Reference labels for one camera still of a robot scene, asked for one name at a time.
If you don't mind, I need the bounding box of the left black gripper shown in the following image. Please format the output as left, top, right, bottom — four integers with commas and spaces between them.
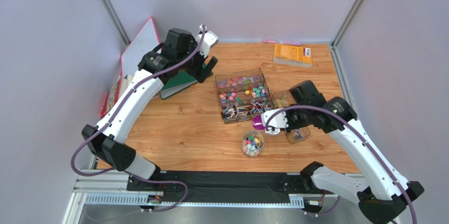
177, 37, 218, 83

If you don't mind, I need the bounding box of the single clear candy box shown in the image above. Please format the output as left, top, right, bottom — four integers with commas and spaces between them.
270, 90, 311, 144

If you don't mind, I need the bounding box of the purple plastic scoop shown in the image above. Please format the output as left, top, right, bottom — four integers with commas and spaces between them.
252, 115, 267, 131

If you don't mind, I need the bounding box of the three-compartment clear candy box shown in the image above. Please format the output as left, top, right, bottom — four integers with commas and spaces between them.
215, 68, 274, 124

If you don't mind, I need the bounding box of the clear plastic jar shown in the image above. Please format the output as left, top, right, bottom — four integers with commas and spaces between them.
241, 131, 265, 158

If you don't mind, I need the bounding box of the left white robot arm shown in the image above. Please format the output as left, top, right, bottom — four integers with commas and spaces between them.
80, 25, 219, 180

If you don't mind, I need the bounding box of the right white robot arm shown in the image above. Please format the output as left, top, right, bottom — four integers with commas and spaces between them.
286, 80, 424, 223

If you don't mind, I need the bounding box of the green binder folder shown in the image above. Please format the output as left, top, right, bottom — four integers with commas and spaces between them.
159, 71, 198, 100

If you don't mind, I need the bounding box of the silver round jar lid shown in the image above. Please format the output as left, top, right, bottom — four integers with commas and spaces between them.
265, 127, 281, 136

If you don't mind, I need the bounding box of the orange book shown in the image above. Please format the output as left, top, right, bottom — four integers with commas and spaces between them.
273, 44, 313, 68

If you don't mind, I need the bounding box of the red-framed whiteboard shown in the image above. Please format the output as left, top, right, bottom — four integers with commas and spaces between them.
121, 17, 160, 76

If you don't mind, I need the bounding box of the stack of books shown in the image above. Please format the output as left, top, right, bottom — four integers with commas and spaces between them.
100, 74, 133, 118

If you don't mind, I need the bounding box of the black base mat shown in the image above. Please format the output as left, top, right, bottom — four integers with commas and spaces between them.
126, 171, 324, 203

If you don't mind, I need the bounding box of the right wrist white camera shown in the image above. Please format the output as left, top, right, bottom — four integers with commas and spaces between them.
262, 109, 288, 130

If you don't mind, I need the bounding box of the wrist white camera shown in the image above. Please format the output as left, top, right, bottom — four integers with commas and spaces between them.
196, 24, 219, 58
262, 109, 288, 130

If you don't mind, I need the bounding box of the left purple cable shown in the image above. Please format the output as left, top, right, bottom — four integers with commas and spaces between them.
70, 24, 208, 213

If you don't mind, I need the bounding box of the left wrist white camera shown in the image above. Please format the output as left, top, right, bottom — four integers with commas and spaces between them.
196, 24, 219, 58

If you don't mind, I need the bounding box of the aluminium rail frame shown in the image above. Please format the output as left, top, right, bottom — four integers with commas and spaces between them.
64, 149, 344, 223

